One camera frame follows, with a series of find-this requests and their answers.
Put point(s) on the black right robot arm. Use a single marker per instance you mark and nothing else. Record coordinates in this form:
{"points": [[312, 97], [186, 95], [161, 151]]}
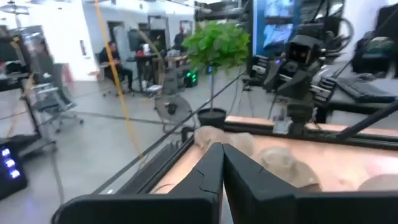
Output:
{"points": [[300, 112]]}

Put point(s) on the grey office chair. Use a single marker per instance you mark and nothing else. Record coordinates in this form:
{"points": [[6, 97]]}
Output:
{"points": [[53, 104]]}

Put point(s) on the person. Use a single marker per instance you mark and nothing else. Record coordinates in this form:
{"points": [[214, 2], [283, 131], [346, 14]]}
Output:
{"points": [[179, 39], [112, 59]]}

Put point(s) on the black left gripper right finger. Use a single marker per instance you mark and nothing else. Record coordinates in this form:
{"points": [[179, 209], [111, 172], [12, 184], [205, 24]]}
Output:
{"points": [[280, 208]]}

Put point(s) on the black keyboard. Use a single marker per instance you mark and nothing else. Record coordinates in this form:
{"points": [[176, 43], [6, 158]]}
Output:
{"points": [[363, 90]]}

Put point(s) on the green leafy potted plant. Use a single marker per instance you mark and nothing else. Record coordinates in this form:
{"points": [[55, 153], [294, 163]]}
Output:
{"points": [[217, 43]]}

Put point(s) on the black backpack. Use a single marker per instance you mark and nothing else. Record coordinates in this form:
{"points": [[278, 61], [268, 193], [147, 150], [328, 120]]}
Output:
{"points": [[373, 53]]}

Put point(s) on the computer with green lights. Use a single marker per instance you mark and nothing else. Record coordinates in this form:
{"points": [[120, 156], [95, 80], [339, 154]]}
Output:
{"points": [[191, 79]]}

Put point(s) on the blue lit display screen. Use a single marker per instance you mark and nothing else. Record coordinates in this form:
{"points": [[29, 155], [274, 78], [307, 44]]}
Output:
{"points": [[276, 28]]}

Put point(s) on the black box with blue lights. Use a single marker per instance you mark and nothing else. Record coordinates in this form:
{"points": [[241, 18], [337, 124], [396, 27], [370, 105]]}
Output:
{"points": [[15, 186]]}

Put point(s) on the black plant pot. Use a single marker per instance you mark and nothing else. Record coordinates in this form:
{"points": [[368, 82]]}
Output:
{"points": [[211, 118]]}

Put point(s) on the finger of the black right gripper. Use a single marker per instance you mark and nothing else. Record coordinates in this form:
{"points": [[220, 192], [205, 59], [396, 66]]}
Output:
{"points": [[275, 77], [297, 85]]}

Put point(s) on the black floor fan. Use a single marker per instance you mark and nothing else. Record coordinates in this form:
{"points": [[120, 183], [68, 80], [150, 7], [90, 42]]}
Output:
{"points": [[171, 109]]}

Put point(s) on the black desk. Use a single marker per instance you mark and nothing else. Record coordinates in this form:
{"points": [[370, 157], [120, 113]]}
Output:
{"points": [[9, 84]]}

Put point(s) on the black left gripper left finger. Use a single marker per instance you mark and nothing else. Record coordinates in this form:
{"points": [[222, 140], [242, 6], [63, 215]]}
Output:
{"points": [[186, 208]]}

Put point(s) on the beige baseball cap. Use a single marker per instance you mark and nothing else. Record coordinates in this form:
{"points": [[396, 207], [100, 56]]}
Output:
{"points": [[208, 135], [382, 183], [280, 161]]}

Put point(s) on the black metal table frame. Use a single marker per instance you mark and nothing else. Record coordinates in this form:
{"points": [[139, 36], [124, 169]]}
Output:
{"points": [[248, 127]]}

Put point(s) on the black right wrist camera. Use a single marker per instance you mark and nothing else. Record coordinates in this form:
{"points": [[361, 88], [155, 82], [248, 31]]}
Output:
{"points": [[303, 51]]}

